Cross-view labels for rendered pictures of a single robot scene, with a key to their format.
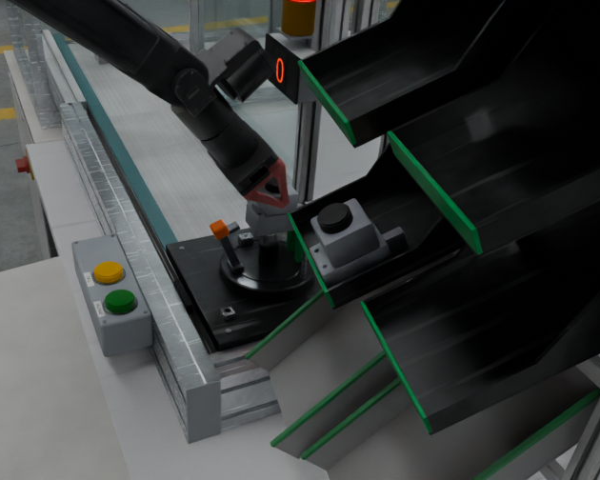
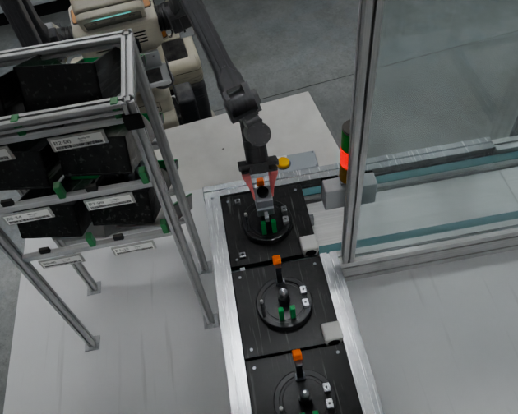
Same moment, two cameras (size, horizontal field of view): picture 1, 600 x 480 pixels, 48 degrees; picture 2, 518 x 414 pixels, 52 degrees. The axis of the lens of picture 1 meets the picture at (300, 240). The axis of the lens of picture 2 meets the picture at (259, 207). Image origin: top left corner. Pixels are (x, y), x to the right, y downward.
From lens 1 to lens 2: 149 cm
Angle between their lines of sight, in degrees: 76
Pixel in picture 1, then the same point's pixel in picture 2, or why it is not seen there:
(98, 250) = (304, 159)
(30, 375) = not seen: hidden behind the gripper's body
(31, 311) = not seen: hidden behind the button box
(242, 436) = (205, 225)
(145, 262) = (293, 178)
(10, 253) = not seen: outside the picture
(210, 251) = (289, 200)
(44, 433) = (228, 164)
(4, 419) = (238, 153)
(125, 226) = (325, 169)
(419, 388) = (84, 180)
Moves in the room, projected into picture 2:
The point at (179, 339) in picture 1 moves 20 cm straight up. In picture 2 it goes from (234, 188) to (225, 142)
